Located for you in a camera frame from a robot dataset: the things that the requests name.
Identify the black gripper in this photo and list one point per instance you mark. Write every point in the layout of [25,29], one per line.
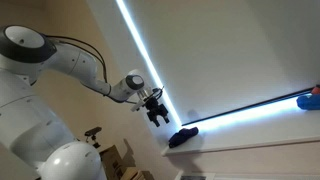
[155,106]

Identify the black cap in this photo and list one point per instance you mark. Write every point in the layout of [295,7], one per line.
[182,136]

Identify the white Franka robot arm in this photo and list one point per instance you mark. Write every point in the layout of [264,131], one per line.
[30,110]

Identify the white windowsill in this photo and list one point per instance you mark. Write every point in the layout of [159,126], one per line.
[253,131]

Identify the small cardboard box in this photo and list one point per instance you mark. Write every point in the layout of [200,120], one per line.
[135,174]

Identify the large cardboard box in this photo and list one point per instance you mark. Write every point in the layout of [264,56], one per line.
[111,161]

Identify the black blind bottom bar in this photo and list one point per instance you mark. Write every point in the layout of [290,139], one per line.
[253,105]

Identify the white roller blind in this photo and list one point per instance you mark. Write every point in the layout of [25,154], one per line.
[226,50]

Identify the blue box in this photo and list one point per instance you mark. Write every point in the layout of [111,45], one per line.
[309,101]

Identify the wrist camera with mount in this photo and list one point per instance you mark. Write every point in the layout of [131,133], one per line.
[138,106]

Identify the black camera on tripod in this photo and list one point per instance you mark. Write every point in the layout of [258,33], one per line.
[93,132]

